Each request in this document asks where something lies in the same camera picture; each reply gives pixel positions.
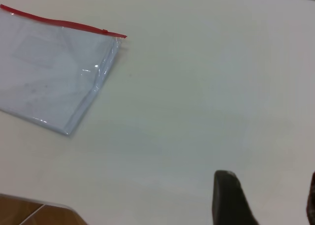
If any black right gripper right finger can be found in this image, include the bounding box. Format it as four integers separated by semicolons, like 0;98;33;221
306;170;315;225

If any clear plastic zipper bag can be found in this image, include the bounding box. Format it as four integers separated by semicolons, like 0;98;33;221
0;3;128;136

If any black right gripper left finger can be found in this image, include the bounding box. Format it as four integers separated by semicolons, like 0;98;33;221
212;170;262;225

